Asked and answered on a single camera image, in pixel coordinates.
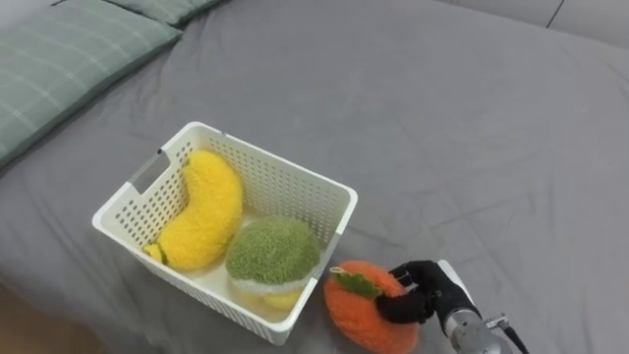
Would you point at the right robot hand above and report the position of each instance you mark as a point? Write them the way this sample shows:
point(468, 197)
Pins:
point(432, 295)

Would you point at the orange fruit soft toy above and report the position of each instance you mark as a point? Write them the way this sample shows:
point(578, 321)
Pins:
point(354, 310)

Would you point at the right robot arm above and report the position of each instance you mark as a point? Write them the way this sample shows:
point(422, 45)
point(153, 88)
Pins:
point(474, 334)

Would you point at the grey bed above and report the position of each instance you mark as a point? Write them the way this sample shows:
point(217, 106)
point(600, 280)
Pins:
point(442, 147)

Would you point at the green and yellow soft toy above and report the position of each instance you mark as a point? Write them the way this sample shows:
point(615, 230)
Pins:
point(272, 253)

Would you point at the white perforated plastic basket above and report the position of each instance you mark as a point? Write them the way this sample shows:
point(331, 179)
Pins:
point(275, 187)

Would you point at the yellow banana soft toy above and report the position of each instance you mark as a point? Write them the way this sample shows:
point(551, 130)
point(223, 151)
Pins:
point(206, 216)

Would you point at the green checked pillow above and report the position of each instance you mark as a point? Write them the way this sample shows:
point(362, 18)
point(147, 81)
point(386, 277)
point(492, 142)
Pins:
point(64, 69)
point(169, 9)

